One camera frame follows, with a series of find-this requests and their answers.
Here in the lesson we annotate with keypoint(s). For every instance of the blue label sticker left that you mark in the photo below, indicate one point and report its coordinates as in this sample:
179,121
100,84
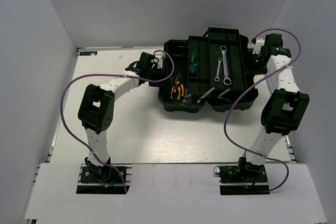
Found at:
88,53

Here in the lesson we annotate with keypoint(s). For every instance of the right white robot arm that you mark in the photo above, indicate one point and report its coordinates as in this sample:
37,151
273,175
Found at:
283,111

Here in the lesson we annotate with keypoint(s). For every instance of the yellow long-nose pliers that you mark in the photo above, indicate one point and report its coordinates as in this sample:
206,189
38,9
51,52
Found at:
180,89

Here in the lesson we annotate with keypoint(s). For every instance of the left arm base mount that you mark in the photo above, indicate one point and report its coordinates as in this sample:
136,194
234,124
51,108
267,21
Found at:
90,182

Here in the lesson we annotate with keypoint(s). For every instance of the small silver combination wrench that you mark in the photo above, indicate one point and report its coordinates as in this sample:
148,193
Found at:
217,77

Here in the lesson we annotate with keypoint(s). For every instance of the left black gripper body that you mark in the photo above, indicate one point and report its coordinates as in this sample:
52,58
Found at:
156,73

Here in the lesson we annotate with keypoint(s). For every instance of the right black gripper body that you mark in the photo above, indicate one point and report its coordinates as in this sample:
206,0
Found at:
259,65

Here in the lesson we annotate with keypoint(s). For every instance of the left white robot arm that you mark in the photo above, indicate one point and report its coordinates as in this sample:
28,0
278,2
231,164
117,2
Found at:
97,107

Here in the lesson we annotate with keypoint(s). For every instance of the large silver ratchet wrench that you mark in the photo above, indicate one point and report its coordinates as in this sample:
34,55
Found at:
227,80

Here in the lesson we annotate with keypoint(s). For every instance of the green stubby screwdriver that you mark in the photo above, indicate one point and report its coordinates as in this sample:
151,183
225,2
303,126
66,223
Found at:
193,58
193,69

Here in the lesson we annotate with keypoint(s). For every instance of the black plastic toolbox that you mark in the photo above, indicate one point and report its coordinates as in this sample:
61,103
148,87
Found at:
202,88

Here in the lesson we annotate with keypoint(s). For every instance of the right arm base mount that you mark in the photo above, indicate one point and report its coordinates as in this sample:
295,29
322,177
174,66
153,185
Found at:
234,182

